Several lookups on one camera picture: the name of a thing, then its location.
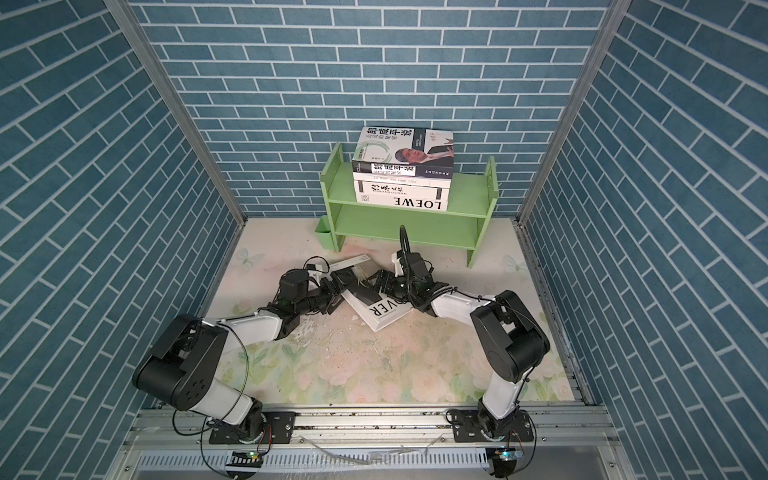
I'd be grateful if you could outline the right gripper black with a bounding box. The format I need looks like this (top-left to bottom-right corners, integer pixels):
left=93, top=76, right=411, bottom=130
left=365, top=268, right=418, bottom=303

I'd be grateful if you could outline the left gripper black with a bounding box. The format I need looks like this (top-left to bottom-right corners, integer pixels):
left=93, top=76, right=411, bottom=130
left=294, top=272, right=356, bottom=318

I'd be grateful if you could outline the white magazine with handbag photo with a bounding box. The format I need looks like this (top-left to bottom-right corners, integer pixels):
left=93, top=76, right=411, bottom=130
left=329, top=254, right=413, bottom=332

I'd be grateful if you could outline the white Loewe Foundation book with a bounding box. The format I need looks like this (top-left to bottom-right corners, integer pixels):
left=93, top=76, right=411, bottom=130
left=356, top=193, right=448, bottom=212

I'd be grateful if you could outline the white-backed heritage culture book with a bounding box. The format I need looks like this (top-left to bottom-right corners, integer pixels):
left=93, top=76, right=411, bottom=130
left=354, top=180, right=450, bottom=200

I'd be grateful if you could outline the white booklet with brown bars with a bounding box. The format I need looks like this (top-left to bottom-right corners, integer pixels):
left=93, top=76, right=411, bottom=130
left=352, top=164, right=452, bottom=188

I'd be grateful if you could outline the Chinese book with man portrait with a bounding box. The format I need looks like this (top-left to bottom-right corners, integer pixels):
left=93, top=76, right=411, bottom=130
left=352, top=126, right=455, bottom=178

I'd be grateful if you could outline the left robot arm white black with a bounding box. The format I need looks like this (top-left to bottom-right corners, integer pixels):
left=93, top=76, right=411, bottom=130
left=132, top=268, right=358, bottom=439

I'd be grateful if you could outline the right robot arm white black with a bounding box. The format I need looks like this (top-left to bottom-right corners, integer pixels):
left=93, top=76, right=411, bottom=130
left=367, top=252, right=550, bottom=439

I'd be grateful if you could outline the green two-tier shelf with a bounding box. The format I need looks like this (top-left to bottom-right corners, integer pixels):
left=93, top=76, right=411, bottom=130
left=315, top=144, right=500, bottom=266

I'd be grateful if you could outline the left circuit board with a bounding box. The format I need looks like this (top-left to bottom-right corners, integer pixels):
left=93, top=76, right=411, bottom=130
left=226, top=450, right=264, bottom=472

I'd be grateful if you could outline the circuit board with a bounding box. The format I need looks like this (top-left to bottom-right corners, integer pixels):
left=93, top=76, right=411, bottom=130
left=486, top=447, right=524, bottom=470
left=226, top=450, right=264, bottom=472

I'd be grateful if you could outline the right circuit board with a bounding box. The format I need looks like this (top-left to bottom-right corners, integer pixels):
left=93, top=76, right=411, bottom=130
left=486, top=447, right=524, bottom=470

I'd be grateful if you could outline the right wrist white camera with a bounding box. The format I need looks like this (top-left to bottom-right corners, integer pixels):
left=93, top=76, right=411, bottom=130
left=391, top=251, right=403, bottom=276

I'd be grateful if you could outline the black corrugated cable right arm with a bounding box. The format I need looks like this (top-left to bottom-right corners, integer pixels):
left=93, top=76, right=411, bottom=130
left=398, top=224, right=481, bottom=304

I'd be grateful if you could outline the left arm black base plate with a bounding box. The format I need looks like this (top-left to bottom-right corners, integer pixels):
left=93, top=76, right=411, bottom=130
left=208, top=411, right=297, bottom=446

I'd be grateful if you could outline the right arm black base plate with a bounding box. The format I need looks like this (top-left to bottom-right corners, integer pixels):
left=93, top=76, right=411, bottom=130
left=444, top=408, right=535, bottom=443

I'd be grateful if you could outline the white slotted cable duct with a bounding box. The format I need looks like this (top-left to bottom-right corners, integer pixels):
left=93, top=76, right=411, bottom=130
left=137, top=448, right=489, bottom=473

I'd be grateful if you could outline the aluminium front rail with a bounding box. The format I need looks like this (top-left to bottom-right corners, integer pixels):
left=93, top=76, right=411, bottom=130
left=124, top=402, right=620, bottom=450

